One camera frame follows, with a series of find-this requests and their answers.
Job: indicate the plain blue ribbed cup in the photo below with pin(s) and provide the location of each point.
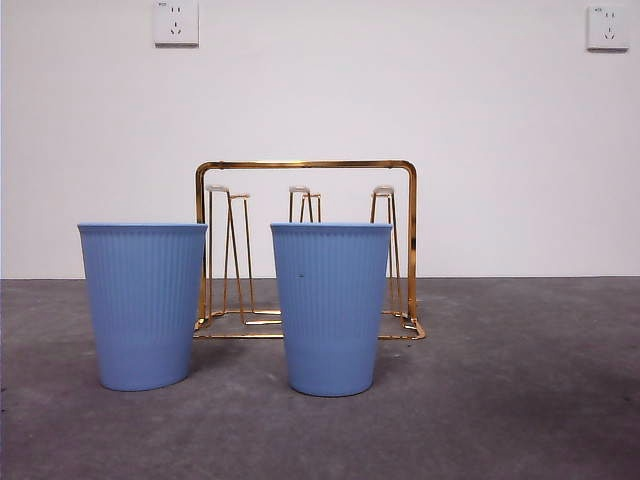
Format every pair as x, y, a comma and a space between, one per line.
142, 310

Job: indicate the white wall socket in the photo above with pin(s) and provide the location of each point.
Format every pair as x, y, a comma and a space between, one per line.
607, 29
176, 24

